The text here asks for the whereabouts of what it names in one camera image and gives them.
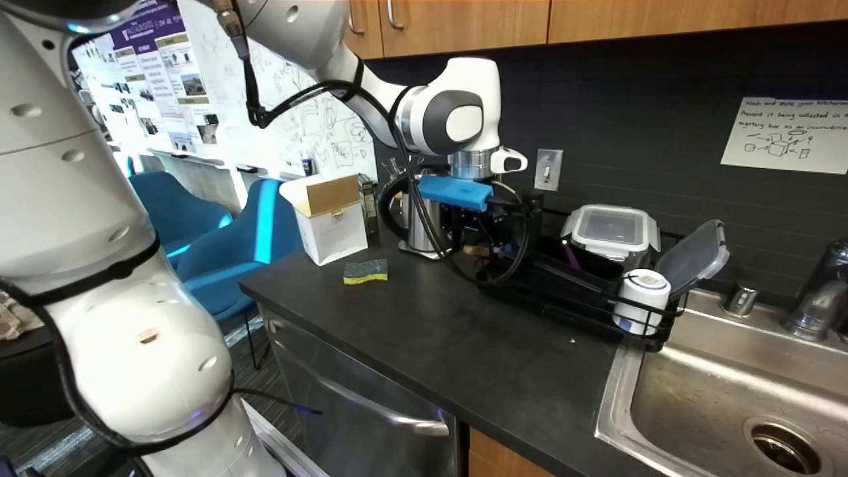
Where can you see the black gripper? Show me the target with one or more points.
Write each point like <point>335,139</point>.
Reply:
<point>501,229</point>

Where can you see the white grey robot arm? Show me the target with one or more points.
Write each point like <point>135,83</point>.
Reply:
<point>139,359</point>

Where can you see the black dish drying rack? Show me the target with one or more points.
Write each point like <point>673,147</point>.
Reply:
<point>571,285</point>

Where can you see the stainless steel electric kettle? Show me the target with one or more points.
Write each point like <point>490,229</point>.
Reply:
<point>412,218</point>

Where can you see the clear plastic food container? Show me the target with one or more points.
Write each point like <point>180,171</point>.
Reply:
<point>610,230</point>

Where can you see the green yellow sponge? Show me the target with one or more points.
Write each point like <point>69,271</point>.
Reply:
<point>363,271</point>

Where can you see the white cardboard box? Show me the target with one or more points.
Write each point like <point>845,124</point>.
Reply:
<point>330,216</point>

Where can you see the grey container lid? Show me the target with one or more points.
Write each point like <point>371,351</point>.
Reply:
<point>695,257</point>

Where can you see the wooden lower cabinet drawers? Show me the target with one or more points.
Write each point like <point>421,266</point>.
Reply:
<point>494,458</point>

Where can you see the wooden upper cabinets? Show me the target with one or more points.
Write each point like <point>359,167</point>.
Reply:
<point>420,26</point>

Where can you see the stainless steel dishwasher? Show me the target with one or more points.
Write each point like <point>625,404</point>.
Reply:
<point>353,420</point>

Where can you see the stainless steel sink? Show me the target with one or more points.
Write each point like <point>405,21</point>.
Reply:
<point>728,396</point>

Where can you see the blue chair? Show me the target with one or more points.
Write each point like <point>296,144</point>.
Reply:
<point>210,247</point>

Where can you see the chrome sink faucet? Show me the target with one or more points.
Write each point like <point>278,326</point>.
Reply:
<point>821,298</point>

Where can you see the poster board with papers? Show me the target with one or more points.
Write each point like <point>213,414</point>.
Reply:
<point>145,84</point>

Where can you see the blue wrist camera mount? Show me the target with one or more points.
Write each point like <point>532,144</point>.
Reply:
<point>457,190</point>

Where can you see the wall light switch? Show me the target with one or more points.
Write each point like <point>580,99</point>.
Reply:
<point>547,167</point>

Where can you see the white paper wall note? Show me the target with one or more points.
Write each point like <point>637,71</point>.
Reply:
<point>788,136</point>

